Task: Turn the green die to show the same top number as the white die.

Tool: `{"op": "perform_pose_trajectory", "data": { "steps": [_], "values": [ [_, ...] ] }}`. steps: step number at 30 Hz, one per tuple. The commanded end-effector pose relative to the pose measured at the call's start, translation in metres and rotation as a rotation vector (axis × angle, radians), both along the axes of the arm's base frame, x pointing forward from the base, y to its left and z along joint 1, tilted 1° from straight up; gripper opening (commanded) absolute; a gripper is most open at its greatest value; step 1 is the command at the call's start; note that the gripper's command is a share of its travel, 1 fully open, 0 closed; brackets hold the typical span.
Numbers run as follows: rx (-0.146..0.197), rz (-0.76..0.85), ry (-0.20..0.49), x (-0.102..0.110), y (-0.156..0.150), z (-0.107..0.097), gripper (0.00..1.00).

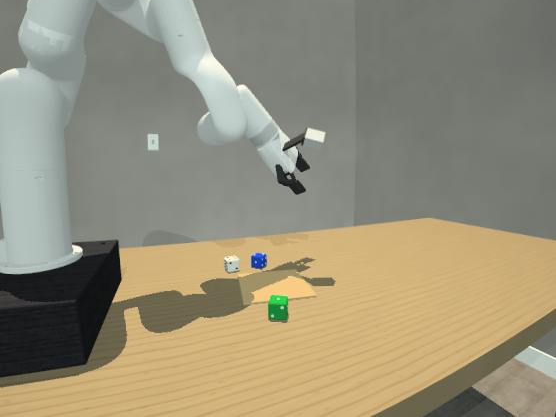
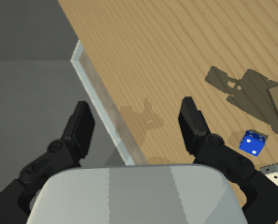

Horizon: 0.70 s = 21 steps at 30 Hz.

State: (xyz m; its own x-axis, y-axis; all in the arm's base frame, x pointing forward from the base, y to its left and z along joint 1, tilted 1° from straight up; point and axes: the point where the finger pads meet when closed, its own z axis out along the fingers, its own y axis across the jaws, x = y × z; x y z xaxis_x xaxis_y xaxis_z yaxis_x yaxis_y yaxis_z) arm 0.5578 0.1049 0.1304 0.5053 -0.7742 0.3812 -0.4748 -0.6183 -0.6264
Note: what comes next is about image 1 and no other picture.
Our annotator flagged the light orange flat mat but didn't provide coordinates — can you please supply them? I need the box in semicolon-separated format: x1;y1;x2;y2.
238;269;316;305

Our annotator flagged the white die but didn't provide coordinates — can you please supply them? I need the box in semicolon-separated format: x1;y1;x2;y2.
224;256;239;272

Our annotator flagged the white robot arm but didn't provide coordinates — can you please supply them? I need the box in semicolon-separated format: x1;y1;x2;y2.
0;0;279;274

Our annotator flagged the green die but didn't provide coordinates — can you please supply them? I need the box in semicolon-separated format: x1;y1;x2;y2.
268;295;288;320

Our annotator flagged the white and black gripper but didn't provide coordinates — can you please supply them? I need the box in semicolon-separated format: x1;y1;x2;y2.
256;128;310;195

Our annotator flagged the blue die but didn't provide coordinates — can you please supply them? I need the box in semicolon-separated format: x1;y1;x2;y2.
251;253;267;269

